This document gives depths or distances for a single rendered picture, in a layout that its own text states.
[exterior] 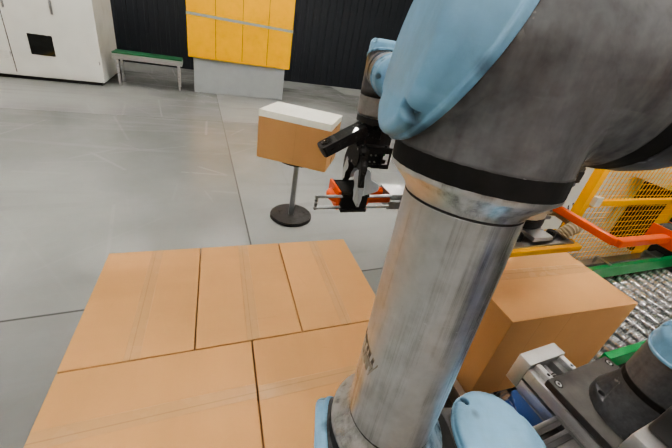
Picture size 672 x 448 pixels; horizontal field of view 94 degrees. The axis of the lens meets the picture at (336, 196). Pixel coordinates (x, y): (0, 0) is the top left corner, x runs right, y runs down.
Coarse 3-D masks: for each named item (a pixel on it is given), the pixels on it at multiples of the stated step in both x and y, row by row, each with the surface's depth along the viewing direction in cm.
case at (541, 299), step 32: (544, 256) 131; (512, 288) 108; (544, 288) 112; (576, 288) 115; (608, 288) 118; (512, 320) 95; (544, 320) 99; (576, 320) 106; (608, 320) 113; (480, 352) 106; (512, 352) 104; (576, 352) 119; (480, 384) 109; (512, 384) 117
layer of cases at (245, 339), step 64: (128, 256) 147; (192, 256) 154; (256, 256) 162; (320, 256) 171; (128, 320) 118; (192, 320) 122; (256, 320) 127; (320, 320) 133; (64, 384) 95; (128, 384) 98; (192, 384) 101; (256, 384) 107; (320, 384) 108
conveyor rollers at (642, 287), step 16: (640, 272) 213; (656, 272) 218; (624, 288) 192; (640, 288) 198; (656, 288) 198; (640, 304) 184; (656, 304) 184; (624, 320) 169; (640, 320) 170; (656, 320) 171; (624, 336) 155; (640, 336) 157
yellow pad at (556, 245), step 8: (552, 232) 97; (520, 240) 92; (528, 240) 95; (552, 240) 97; (560, 240) 98; (568, 240) 99; (520, 248) 91; (528, 248) 91; (536, 248) 92; (544, 248) 93; (552, 248) 94; (560, 248) 95; (568, 248) 96; (576, 248) 97; (512, 256) 89; (520, 256) 90
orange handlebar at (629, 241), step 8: (328, 192) 76; (376, 192) 82; (336, 200) 75; (368, 200) 78; (376, 200) 78; (384, 200) 79; (560, 208) 91; (568, 216) 89; (576, 216) 88; (576, 224) 87; (584, 224) 85; (592, 224) 84; (592, 232) 83; (600, 232) 82; (608, 240) 80; (616, 240) 79; (624, 240) 79; (632, 240) 80; (640, 240) 81; (648, 240) 82; (656, 240) 83; (664, 240) 85
